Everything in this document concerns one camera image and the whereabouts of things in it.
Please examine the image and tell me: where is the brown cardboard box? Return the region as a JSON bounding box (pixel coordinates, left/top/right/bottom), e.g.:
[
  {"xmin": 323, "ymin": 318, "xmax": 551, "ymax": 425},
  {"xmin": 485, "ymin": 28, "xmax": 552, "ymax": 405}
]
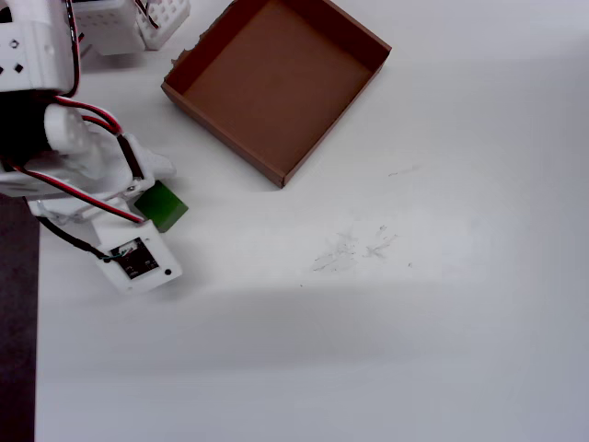
[{"xmin": 160, "ymin": 0, "xmax": 393, "ymax": 189}]

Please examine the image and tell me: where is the red black servo cable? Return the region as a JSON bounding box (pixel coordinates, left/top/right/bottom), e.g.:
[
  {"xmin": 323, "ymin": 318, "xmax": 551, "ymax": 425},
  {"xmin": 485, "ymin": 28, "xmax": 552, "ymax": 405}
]
[
  {"xmin": 0, "ymin": 156, "xmax": 146, "ymax": 226},
  {"xmin": 134, "ymin": 0, "xmax": 161, "ymax": 30},
  {"xmin": 52, "ymin": 0, "xmax": 145, "ymax": 181}
]

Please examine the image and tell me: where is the green cube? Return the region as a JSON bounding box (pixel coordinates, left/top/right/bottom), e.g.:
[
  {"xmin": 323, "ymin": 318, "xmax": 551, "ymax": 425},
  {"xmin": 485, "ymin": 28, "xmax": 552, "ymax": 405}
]
[{"xmin": 133, "ymin": 180, "xmax": 190, "ymax": 233}]

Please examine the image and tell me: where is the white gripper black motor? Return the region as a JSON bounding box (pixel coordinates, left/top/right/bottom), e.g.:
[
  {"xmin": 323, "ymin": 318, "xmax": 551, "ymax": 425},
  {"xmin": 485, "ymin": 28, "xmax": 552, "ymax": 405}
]
[{"xmin": 0, "ymin": 102, "xmax": 179, "ymax": 227}]

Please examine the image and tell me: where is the white lattice robot base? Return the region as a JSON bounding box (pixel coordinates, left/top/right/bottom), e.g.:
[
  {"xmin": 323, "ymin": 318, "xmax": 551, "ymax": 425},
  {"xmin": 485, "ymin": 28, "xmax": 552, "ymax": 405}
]
[{"xmin": 134, "ymin": 0, "xmax": 191, "ymax": 52}]

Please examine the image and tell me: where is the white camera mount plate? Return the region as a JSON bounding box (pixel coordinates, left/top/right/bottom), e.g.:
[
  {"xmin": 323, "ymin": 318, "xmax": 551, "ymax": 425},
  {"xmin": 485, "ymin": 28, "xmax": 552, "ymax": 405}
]
[{"xmin": 93, "ymin": 219, "xmax": 183, "ymax": 296}]

